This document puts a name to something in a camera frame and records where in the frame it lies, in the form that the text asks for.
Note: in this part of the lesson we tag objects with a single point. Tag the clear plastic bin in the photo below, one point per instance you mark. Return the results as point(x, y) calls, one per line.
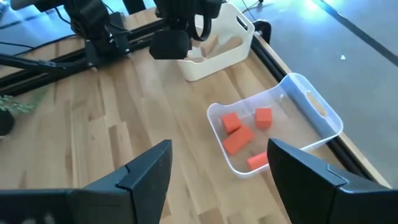
point(323, 124)

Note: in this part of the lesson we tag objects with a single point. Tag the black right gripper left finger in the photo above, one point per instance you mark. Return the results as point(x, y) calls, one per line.
point(93, 202)

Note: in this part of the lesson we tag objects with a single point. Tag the long orange-red block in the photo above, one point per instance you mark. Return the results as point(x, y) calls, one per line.
point(237, 139)

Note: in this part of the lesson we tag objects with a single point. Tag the white plastic bin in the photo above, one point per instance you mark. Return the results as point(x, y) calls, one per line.
point(211, 70)

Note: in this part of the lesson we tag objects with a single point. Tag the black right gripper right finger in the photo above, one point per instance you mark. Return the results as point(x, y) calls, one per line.
point(326, 199)

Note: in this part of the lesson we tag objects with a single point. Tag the tan block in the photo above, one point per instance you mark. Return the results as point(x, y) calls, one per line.
point(231, 43)
point(210, 46)

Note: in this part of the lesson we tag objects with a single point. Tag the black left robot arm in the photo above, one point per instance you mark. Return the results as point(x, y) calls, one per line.
point(93, 28)

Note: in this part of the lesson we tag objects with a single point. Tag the potted green plant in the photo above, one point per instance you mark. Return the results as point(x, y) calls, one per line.
point(15, 107)

